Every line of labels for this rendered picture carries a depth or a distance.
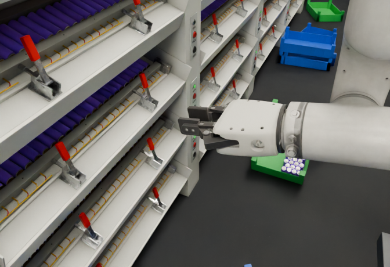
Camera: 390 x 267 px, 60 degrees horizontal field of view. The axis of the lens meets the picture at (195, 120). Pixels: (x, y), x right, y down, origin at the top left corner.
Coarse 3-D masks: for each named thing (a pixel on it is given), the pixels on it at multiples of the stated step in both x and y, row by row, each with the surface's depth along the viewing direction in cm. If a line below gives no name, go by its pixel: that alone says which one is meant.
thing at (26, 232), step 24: (168, 72) 92; (168, 96) 87; (120, 120) 76; (144, 120) 79; (96, 144) 70; (120, 144) 72; (48, 168) 63; (96, 168) 66; (24, 192) 58; (48, 192) 60; (72, 192) 61; (0, 216) 54; (24, 216) 56; (48, 216) 57; (0, 240) 52; (24, 240) 53; (0, 264) 48
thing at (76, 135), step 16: (160, 64) 91; (128, 96) 81; (96, 112) 72; (80, 128) 68; (64, 144) 64; (48, 160) 61; (16, 176) 57; (32, 176) 59; (0, 192) 55; (16, 192) 56; (32, 192) 58; (0, 208) 54
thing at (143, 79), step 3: (141, 75) 77; (144, 75) 78; (141, 78) 77; (144, 78) 78; (141, 81) 78; (144, 81) 78; (144, 84) 78; (147, 84) 79; (144, 87) 78; (147, 87) 79; (147, 90) 79; (147, 93) 79; (147, 96) 80; (150, 96) 80; (147, 99) 81; (150, 99) 80
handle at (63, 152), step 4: (56, 144) 58; (60, 144) 58; (56, 148) 58; (60, 148) 58; (64, 148) 59; (60, 152) 58; (64, 152) 59; (64, 156) 59; (68, 156) 60; (64, 160) 59; (68, 160) 60; (68, 164) 60; (72, 164) 61; (72, 168) 61; (68, 172) 61; (72, 172) 61; (76, 172) 61
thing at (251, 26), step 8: (256, 16) 147; (248, 24) 151; (256, 24) 149; (248, 32) 153; (256, 32) 153; (248, 56) 159; (248, 64) 162; (256, 64) 170; (248, 72) 164; (248, 88) 169; (248, 96) 173
